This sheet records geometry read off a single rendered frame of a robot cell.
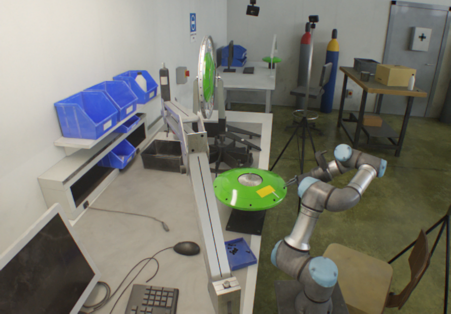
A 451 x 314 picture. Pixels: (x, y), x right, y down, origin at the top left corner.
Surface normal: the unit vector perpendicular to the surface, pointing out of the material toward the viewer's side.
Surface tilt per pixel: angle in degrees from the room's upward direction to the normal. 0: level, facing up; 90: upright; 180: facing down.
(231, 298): 90
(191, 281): 0
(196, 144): 90
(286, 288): 0
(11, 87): 90
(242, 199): 23
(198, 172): 53
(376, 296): 0
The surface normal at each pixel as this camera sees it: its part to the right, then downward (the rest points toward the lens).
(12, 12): 0.98, 0.07
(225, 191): -0.33, -0.74
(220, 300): 0.32, 0.40
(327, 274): 0.06, -0.88
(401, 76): 0.11, 0.43
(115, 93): -0.18, 0.38
